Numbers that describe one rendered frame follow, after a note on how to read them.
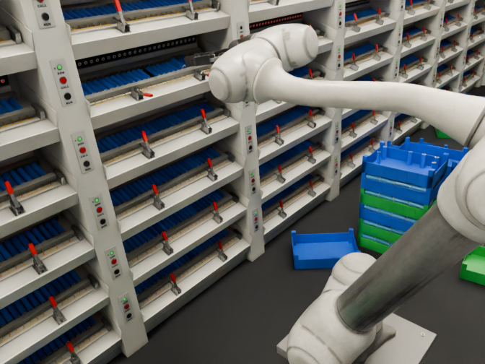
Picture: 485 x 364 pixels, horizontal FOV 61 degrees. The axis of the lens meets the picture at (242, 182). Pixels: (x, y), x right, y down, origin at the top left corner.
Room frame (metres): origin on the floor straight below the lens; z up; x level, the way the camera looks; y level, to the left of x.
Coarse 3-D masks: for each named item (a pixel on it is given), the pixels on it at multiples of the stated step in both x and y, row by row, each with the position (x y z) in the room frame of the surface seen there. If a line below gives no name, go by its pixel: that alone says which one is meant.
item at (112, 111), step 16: (176, 48) 1.59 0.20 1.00; (208, 48) 1.66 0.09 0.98; (96, 64) 1.36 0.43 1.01; (112, 64) 1.40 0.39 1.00; (192, 80) 1.45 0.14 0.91; (208, 80) 1.47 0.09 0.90; (128, 96) 1.28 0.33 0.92; (144, 96) 1.29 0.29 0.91; (160, 96) 1.32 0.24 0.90; (176, 96) 1.37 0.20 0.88; (192, 96) 1.43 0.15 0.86; (96, 112) 1.17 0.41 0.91; (112, 112) 1.19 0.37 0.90; (128, 112) 1.24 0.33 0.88; (144, 112) 1.28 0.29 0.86; (96, 128) 1.16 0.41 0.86
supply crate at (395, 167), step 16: (384, 144) 1.75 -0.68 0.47; (368, 160) 1.66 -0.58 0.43; (384, 160) 1.71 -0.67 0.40; (400, 160) 1.69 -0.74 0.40; (416, 160) 1.65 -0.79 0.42; (432, 160) 1.61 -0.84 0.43; (384, 176) 1.55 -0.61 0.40; (400, 176) 1.51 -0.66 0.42; (416, 176) 1.46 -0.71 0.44; (432, 176) 1.42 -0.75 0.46
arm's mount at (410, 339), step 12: (396, 324) 0.91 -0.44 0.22; (408, 324) 0.91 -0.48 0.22; (288, 336) 0.90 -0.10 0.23; (396, 336) 0.87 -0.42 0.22; (408, 336) 0.87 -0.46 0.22; (420, 336) 0.86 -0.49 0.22; (432, 336) 0.86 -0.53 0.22; (384, 348) 0.83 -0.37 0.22; (396, 348) 0.82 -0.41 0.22; (408, 348) 0.82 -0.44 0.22; (420, 348) 0.82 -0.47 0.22; (372, 360) 0.79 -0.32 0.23; (384, 360) 0.78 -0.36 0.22; (396, 360) 0.78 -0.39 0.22; (408, 360) 0.78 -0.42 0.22; (420, 360) 0.78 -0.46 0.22
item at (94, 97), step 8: (176, 72) 1.43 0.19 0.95; (184, 72) 1.45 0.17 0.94; (192, 72) 1.48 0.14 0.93; (144, 80) 1.34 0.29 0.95; (152, 80) 1.35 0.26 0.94; (160, 80) 1.38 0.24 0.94; (168, 80) 1.40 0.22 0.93; (112, 88) 1.27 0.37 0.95; (120, 88) 1.27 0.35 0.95; (128, 88) 1.29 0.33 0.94; (152, 88) 1.34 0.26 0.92; (88, 96) 1.20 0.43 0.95; (96, 96) 1.21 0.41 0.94; (104, 96) 1.23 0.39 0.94; (112, 96) 1.24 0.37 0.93; (96, 104) 1.19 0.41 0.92
